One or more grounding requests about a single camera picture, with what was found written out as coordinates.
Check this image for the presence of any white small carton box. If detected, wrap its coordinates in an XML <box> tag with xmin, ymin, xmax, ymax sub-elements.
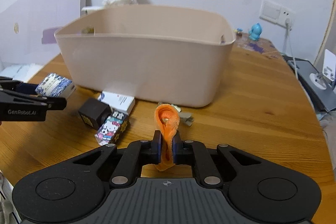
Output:
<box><xmin>97</xmin><ymin>91</ymin><xmax>135</xmax><ymax>115</ymax></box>

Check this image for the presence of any orange fuzzy scrunchie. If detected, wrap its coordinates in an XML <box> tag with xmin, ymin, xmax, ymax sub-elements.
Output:
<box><xmin>154</xmin><ymin>103</ymin><xmax>180</xmax><ymax>172</ymax></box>

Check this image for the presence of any brown floral table mat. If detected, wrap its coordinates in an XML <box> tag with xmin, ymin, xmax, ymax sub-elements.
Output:
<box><xmin>235</xmin><ymin>33</ymin><xmax>282</xmax><ymax>59</ymax></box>

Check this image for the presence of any white charger plug cable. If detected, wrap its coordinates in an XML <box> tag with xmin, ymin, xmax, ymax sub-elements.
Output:
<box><xmin>284</xmin><ymin>17</ymin><xmax>300</xmax><ymax>80</ymax></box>

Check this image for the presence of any beige plastic storage bin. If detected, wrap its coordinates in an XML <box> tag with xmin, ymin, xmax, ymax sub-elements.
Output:
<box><xmin>55</xmin><ymin>5</ymin><xmax>236</xmax><ymax>107</ymax></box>

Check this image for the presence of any black cube box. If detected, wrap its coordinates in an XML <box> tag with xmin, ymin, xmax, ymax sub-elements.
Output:
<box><xmin>78</xmin><ymin>98</ymin><xmax>112</xmax><ymax>130</ymax></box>

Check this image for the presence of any tiny mushroom figurine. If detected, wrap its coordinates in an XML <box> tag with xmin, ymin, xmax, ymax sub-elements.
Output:
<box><xmin>235</xmin><ymin>28</ymin><xmax>243</xmax><ymax>36</ymax></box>

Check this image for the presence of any white phone stand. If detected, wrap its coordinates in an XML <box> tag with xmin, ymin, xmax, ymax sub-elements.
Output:
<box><xmin>309</xmin><ymin>49</ymin><xmax>336</xmax><ymax>90</ymax></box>

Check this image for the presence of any blue white patterned box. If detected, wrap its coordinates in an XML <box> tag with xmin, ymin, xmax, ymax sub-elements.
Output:
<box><xmin>35</xmin><ymin>73</ymin><xmax>76</xmax><ymax>99</ymax></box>

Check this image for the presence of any white wall switch socket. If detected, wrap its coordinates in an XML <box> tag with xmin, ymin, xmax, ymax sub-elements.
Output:
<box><xmin>259</xmin><ymin>0</ymin><xmax>296</xmax><ymax>29</ymax></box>

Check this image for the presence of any gold foil snack box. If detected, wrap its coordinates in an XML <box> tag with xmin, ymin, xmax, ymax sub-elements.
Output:
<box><xmin>80</xmin><ymin>5</ymin><xmax>104</xmax><ymax>35</ymax></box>

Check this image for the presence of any blue cartoon figurine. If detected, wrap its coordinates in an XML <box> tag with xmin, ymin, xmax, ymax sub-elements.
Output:
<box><xmin>248</xmin><ymin>23</ymin><xmax>263</xmax><ymax>42</ymax></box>

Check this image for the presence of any hello kitty card box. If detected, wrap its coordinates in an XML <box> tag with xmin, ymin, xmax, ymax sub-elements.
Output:
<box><xmin>95</xmin><ymin>110</ymin><xmax>129</xmax><ymax>145</ymax></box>

